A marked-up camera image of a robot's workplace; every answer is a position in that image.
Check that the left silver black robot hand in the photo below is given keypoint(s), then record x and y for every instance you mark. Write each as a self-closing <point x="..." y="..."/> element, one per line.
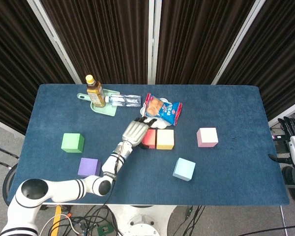
<point x="134" y="132"/>

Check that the red foam cube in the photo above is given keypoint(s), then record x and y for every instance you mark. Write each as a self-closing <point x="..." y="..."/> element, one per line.
<point x="150" y="138"/>

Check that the yellow foam cube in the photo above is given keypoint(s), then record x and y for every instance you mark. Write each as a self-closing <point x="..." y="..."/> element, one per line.
<point x="165" y="139"/>

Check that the purple foam cube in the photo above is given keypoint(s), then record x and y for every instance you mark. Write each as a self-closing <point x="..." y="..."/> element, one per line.
<point x="88" y="167"/>

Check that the light blue foam cube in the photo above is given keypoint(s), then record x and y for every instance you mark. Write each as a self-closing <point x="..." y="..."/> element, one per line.
<point x="184" y="169"/>

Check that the pink foam cube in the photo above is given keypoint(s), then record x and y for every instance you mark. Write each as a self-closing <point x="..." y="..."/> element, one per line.
<point x="207" y="137"/>

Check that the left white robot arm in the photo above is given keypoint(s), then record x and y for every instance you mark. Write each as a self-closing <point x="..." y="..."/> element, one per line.
<point x="64" y="189"/>

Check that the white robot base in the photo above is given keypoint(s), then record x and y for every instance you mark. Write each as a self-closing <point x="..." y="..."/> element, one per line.
<point x="142" y="221"/>

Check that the green foam cube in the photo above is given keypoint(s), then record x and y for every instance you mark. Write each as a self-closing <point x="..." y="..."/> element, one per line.
<point x="71" y="143"/>

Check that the white scalloped plate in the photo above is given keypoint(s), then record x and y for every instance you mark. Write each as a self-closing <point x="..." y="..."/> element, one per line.
<point x="162" y="124"/>

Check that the mint green plastic scoop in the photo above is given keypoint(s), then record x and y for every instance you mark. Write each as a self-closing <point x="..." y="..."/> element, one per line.
<point x="108" y="111"/>

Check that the clear plastic water bottle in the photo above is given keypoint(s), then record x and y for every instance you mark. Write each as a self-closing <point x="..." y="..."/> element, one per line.
<point x="124" y="100"/>

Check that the blue red snack bag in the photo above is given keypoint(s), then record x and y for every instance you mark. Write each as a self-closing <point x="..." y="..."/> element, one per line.
<point x="167" y="111"/>

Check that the blue table cloth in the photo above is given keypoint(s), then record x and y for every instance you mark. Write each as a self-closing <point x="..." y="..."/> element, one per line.
<point x="142" y="182"/>

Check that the yellow capped tea bottle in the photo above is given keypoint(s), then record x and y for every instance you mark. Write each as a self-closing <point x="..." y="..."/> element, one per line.
<point x="96" y="96"/>

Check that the green circuit board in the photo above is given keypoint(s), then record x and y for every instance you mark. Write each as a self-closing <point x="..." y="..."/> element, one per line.
<point x="104" y="229"/>

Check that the dark brown pleated curtain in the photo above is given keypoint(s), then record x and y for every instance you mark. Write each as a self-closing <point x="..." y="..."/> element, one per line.
<point x="280" y="49"/>
<point x="14" y="61"/>
<point x="100" y="37"/>
<point x="199" y="37"/>

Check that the silver partition rail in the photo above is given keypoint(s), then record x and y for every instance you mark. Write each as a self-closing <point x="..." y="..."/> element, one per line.
<point x="287" y="111"/>
<point x="2" y="125"/>

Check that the silver partition post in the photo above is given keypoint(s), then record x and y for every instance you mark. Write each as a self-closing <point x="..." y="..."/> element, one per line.
<point x="238" y="41"/>
<point x="54" y="41"/>
<point x="154" y="41"/>

